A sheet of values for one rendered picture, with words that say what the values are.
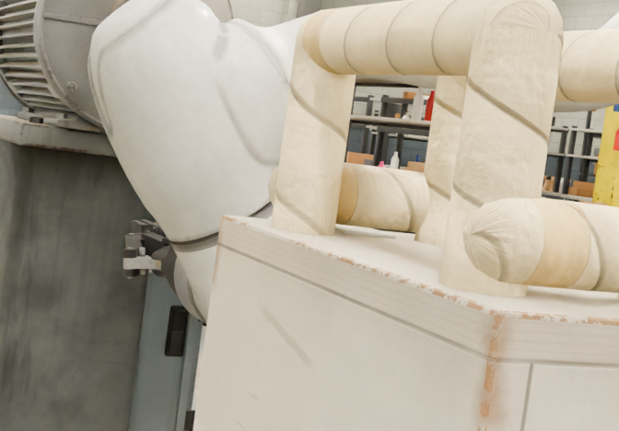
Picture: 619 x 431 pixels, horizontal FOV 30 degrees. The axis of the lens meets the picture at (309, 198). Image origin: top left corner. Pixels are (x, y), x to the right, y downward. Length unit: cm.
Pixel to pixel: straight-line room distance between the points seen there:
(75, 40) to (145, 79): 65
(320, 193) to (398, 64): 10
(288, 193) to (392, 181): 6
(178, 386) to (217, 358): 112
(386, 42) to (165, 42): 32
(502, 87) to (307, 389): 16
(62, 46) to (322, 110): 89
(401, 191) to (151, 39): 25
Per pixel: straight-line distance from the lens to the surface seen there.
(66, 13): 142
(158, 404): 172
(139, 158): 80
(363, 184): 58
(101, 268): 161
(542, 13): 42
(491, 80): 41
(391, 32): 48
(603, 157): 1136
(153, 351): 169
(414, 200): 60
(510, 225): 40
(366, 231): 60
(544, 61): 41
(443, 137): 60
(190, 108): 78
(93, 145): 151
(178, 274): 95
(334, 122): 56
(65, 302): 161
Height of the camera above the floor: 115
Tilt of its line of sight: 3 degrees down
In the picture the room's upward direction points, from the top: 8 degrees clockwise
